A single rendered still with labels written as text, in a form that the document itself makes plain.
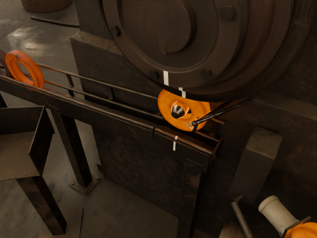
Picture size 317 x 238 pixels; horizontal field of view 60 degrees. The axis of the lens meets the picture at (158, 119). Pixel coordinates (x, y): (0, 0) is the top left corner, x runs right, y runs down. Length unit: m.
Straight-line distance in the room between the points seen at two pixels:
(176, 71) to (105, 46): 0.43
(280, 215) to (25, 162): 0.78
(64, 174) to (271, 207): 1.21
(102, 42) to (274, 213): 0.73
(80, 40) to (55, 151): 0.97
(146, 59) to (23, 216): 1.23
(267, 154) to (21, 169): 0.74
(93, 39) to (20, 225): 1.02
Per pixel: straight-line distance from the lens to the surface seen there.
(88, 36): 1.02
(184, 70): 0.56
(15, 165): 1.02
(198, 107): 0.74
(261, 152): 0.74
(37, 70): 1.20
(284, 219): 0.78
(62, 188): 1.65
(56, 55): 2.71
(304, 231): 0.73
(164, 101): 0.79
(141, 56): 0.60
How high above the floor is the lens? 1.34
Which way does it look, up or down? 45 degrees down
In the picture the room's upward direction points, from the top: straight up
